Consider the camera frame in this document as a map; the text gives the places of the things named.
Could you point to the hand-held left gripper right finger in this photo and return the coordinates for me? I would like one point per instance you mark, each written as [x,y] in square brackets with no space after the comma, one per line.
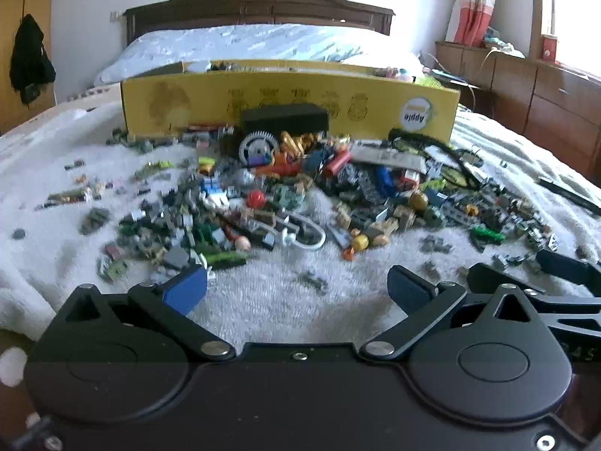
[406,289]

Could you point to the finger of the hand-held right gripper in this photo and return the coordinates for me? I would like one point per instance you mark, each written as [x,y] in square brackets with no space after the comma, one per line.
[497,279]
[573,272]

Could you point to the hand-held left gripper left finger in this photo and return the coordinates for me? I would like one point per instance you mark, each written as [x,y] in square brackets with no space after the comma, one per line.
[183,291]

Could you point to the pile of small toy bricks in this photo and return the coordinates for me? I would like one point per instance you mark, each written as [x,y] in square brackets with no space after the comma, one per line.
[375,197]

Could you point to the red cylinder with barcode label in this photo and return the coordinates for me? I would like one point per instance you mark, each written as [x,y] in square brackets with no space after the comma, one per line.
[337,163]

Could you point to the yellow cardboard box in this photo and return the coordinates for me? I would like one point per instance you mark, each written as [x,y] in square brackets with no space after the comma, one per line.
[197,103]

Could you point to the black flat strip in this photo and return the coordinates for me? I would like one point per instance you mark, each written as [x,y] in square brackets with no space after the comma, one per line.
[570,192]

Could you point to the black glasses with yellow lenses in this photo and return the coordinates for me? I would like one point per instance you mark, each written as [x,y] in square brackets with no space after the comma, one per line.
[450,176]

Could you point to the red toy ball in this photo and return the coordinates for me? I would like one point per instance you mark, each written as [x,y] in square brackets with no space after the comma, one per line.
[256,199]

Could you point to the white toy gear wheel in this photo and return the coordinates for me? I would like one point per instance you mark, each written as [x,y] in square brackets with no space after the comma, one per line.
[251,150]

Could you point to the brown wooden cabinet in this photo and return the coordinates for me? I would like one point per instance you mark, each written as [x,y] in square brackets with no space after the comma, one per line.
[563,112]

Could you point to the black rectangular box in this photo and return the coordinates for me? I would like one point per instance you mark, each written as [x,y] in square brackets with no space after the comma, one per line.
[284,120]

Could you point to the green plastic basket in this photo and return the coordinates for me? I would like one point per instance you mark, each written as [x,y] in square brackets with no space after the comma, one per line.
[429,82]

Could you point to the pink plush toy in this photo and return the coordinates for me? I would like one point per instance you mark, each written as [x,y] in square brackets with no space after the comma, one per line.
[399,74]

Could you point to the red cup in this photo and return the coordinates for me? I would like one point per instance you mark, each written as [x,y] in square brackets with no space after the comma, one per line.
[550,49]

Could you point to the pale cloth bundle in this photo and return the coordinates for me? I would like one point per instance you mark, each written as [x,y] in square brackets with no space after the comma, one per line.
[502,44]

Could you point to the light blue pillow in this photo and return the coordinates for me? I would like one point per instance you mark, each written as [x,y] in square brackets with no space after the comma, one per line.
[244,44]

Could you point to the window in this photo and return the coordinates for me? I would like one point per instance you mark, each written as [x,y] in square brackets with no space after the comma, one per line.
[580,9]

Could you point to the white and red curtain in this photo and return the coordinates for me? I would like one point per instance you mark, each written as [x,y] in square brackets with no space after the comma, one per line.
[474,4]

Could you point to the black hanging garment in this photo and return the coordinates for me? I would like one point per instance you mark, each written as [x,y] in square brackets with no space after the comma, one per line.
[30,61]

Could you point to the dark wooden headboard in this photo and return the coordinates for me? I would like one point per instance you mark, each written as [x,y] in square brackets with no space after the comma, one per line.
[263,2]

